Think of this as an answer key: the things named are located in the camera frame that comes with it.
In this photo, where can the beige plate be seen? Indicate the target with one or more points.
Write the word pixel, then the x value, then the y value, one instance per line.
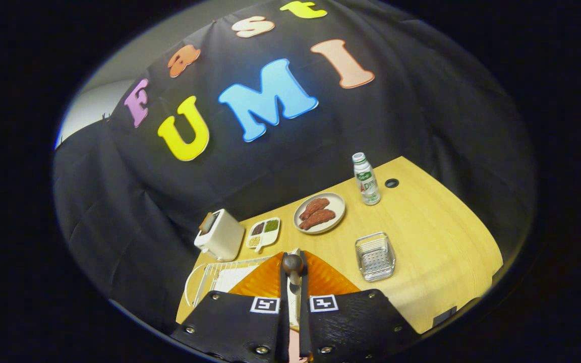
pixel 336 201

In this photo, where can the black backdrop cloth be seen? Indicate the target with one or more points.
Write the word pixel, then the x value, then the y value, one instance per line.
pixel 144 201

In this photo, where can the pile of yellow soybeans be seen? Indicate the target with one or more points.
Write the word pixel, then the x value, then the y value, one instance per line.
pixel 254 241

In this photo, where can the red meat piece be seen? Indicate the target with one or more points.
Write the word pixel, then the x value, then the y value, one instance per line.
pixel 321 218
pixel 315 206

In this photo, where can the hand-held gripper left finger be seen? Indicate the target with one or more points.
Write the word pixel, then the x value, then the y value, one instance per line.
pixel 230 322

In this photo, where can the white toaster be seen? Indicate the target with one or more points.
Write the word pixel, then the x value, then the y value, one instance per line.
pixel 225 237

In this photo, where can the brown bread slice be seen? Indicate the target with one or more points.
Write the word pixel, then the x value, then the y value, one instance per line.
pixel 207 223

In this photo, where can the white green milk bottle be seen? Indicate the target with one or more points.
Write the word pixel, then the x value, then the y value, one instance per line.
pixel 367 184

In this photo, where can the pile of green beans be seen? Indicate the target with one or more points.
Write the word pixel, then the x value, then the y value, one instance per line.
pixel 271 226

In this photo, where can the pile of dark beans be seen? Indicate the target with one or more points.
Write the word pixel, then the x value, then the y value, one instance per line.
pixel 257 229

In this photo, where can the pink plate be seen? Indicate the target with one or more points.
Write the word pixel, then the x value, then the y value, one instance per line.
pixel 295 351

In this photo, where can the white divided dish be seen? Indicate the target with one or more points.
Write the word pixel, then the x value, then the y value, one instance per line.
pixel 268 240

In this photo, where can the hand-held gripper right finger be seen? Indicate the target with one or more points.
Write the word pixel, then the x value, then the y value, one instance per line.
pixel 356 322

